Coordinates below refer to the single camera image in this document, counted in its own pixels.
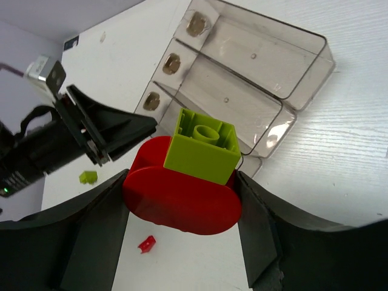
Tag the small red lego piece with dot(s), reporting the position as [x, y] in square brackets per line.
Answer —
[147, 244]

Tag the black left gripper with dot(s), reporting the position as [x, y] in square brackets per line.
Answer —
[53, 136]

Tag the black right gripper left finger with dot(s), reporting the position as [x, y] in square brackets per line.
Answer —
[72, 246]

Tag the lime green lego brick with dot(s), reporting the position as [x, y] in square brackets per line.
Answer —
[88, 177]

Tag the lime green square lego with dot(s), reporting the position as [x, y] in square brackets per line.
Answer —
[203, 147]

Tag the left blue corner sticker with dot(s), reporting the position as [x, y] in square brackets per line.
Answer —
[71, 43]

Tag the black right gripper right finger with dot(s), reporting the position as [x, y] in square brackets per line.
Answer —
[287, 248]

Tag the clear tiered plastic organizer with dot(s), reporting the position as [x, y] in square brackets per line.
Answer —
[242, 67]

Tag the red rounded lego brick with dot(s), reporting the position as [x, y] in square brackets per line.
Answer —
[169, 198]

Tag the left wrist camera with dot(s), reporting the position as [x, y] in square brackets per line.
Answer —
[46, 73]

